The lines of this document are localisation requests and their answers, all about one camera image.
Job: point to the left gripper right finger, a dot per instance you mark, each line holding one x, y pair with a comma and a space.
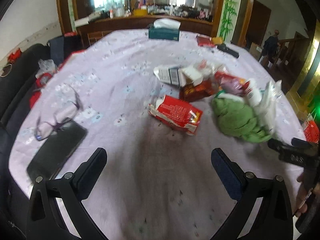
274, 217

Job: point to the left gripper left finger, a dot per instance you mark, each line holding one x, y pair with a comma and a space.
44, 220

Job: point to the white printed plastic bag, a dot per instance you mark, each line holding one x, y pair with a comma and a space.
266, 109

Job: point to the white tube bottle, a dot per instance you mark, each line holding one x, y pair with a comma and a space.
253, 93

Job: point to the green cloth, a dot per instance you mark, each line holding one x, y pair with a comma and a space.
238, 119

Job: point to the purple snack packet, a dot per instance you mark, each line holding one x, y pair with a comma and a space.
233, 86

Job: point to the dark red wrapper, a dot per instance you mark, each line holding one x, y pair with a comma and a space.
191, 93

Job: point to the red snack bag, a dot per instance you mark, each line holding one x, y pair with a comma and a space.
177, 114

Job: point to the white blue carton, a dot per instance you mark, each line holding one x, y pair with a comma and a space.
170, 74

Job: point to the right hand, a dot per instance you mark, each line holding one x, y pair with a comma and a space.
302, 195

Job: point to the red mesh waste basket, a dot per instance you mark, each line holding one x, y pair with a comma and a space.
311, 131

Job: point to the black smartphone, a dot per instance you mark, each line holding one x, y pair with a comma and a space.
56, 150

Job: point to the eyeglasses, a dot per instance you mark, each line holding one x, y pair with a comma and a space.
43, 129

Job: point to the black wallet pouch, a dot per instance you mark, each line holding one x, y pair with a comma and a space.
222, 47

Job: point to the black sofa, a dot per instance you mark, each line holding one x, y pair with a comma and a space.
17, 88

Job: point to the red packet far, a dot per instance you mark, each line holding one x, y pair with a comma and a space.
204, 42

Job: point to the lilac floral tablecloth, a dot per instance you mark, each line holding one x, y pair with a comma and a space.
158, 183

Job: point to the wooden sideboard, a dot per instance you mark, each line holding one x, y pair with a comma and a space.
94, 31

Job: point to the teal tissue box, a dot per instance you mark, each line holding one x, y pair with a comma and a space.
164, 29

